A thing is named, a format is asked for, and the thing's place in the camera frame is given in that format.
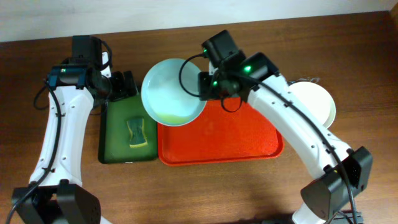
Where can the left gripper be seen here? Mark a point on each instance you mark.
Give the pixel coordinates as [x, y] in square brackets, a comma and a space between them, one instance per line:
[123, 86]

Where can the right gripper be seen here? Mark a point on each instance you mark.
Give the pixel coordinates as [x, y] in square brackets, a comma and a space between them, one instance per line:
[204, 86]

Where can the light blue plate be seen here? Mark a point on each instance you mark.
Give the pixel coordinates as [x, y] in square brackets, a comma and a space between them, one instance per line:
[164, 92]

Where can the yellow green scrub sponge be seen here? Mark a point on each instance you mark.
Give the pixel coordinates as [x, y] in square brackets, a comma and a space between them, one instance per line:
[137, 132]

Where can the white plate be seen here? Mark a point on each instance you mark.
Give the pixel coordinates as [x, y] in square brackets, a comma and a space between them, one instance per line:
[314, 97]

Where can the pale green plate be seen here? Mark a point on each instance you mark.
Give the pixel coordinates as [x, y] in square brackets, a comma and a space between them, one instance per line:
[332, 115]

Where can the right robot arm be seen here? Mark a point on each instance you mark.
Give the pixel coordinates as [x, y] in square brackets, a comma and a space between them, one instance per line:
[339, 173]

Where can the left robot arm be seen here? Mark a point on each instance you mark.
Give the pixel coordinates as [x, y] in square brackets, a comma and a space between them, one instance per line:
[78, 85]

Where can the red plastic tray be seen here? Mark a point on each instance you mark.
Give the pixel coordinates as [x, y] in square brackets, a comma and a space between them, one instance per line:
[219, 136]

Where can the dark green tray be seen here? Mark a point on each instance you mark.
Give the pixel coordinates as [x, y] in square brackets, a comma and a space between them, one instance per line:
[114, 139]

